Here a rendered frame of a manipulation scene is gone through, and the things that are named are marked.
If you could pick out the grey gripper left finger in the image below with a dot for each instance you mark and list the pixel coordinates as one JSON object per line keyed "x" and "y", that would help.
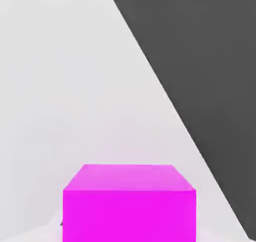
{"x": 52, "y": 233}

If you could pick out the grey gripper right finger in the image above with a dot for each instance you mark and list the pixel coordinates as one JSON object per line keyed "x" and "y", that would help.
{"x": 208, "y": 237}

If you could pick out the small magenta cube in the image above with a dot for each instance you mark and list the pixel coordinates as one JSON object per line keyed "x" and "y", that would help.
{"x": 129, "y": 212}

